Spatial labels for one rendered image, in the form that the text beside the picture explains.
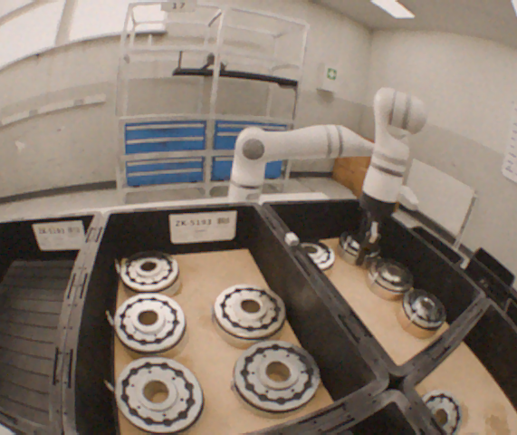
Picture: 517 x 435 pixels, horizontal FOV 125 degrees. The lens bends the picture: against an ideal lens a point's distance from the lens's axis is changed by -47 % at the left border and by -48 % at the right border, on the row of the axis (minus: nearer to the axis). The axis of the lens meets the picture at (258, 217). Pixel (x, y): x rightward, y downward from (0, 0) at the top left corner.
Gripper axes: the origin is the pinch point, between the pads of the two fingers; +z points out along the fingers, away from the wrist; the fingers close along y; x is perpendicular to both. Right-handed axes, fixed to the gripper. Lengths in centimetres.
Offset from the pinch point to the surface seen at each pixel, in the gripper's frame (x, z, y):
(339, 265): -4.0, 2.2, 3.2
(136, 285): -33.3, -0.9, 29.0
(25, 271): -60, 3, 41
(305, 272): -10.5, -6.8, 20.2
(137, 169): -167, 39, -101
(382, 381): 0.4, -7.8, 35.4
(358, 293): 0.5, 2.2, 10.7
